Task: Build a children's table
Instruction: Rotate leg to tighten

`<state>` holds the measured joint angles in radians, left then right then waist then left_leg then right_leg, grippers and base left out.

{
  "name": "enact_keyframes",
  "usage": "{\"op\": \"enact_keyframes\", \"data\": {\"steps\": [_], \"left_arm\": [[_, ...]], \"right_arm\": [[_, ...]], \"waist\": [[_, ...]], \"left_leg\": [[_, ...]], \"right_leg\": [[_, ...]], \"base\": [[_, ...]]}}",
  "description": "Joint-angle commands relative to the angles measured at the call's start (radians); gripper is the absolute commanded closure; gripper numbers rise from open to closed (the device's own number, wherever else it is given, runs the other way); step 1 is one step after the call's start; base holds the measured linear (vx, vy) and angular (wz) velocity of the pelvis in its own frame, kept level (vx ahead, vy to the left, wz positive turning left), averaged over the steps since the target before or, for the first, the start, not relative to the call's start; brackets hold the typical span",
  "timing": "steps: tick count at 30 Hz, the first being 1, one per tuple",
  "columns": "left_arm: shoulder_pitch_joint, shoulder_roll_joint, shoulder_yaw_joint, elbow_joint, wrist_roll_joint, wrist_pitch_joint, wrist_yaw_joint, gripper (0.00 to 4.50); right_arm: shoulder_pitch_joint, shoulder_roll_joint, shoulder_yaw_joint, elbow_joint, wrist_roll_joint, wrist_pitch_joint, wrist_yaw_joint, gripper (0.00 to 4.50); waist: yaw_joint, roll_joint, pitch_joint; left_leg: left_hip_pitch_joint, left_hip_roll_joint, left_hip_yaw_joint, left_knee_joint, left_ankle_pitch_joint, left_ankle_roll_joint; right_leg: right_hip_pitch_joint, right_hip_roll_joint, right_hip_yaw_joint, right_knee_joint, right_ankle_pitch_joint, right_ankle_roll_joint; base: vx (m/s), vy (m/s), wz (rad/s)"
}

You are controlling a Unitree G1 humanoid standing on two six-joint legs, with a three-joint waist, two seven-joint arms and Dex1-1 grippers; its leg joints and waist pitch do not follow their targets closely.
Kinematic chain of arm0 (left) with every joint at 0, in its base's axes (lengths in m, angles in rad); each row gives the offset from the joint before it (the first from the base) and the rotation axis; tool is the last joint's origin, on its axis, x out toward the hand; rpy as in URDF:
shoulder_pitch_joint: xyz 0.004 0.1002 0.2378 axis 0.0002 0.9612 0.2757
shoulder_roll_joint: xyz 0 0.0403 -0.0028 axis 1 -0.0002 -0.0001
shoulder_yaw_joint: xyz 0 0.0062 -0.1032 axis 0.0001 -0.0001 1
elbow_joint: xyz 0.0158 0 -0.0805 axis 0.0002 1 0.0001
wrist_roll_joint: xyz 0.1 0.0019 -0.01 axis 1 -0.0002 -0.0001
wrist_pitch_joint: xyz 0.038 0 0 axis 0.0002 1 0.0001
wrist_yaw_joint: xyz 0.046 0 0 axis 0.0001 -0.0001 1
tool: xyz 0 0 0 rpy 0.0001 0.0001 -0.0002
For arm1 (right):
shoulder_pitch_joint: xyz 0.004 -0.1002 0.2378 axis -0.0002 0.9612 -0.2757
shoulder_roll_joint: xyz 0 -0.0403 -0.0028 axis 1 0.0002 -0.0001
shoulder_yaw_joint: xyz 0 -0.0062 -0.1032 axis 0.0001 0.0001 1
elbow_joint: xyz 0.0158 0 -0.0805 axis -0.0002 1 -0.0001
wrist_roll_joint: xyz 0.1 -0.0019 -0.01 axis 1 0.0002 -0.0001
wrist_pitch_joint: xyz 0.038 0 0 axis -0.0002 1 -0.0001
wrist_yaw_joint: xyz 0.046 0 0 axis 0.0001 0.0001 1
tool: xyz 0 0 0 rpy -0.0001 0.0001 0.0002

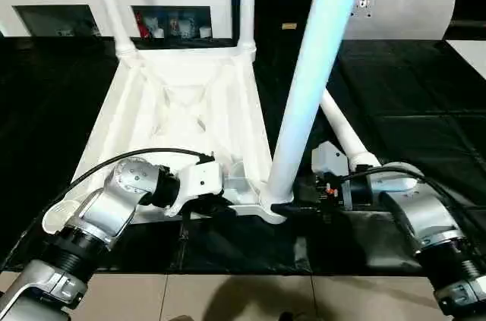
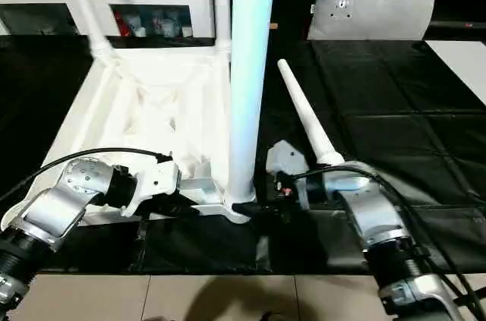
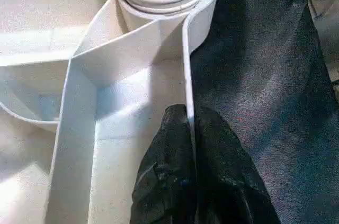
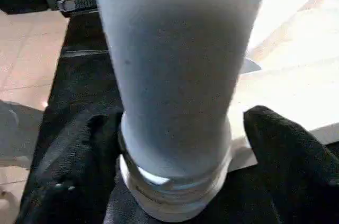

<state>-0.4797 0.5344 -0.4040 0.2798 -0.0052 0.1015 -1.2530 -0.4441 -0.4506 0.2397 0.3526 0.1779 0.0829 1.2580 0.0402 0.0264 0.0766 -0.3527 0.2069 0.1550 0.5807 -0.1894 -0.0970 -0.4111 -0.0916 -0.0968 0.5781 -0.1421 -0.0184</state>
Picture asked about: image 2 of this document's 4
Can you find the white plastic table top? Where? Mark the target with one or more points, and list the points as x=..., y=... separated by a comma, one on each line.
x=159, y=101

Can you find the white plastic table leg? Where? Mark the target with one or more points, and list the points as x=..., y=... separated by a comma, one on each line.
x=250, y=70
x=307, y=116
x=87, y=2
x=221, y=2

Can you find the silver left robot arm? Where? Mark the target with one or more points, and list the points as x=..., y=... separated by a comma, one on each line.
x=53, y=211

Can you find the black work mat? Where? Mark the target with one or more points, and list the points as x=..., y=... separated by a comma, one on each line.
x=410, y=124

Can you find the small tan label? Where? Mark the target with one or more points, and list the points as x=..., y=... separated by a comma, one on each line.
x=273, y=26

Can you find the grey cushion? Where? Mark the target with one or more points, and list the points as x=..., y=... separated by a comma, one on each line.
x=372, y=6

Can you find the white flat sheet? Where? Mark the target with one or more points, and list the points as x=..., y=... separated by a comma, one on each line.
x=463, y=70

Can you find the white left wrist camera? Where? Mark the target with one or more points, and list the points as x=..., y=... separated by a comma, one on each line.
x=156, y=180

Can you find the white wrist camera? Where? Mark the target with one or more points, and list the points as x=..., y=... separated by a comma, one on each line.
x=287, y=158
x=156, y=180

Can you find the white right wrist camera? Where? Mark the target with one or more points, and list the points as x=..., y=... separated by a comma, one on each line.
x=287, y=158

